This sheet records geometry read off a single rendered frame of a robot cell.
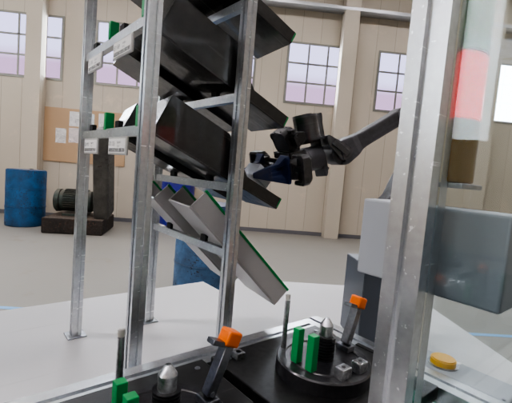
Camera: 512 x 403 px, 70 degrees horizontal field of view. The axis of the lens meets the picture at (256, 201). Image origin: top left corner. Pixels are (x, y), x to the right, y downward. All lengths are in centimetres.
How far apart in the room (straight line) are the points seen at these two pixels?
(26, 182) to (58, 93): 227
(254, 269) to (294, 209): 732
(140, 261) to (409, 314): 40
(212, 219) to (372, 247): 38
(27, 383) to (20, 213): 668
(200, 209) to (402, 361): 44
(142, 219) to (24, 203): 685
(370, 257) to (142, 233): 35
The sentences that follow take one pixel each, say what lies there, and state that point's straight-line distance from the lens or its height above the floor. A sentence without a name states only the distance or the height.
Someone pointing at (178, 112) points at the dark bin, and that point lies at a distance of 64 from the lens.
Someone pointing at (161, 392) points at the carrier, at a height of 103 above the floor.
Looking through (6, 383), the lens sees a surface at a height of 86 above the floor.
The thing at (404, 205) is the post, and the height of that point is 124.
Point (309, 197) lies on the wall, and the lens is 808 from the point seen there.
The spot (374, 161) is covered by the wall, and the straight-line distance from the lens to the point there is 846.
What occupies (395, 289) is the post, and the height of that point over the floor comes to 117.
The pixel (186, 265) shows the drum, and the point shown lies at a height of 32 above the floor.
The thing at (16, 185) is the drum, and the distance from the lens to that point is 741.
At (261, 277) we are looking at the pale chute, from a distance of 75.
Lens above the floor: 125
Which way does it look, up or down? 4 degrees down
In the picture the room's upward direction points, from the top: 5 degrees clockwise
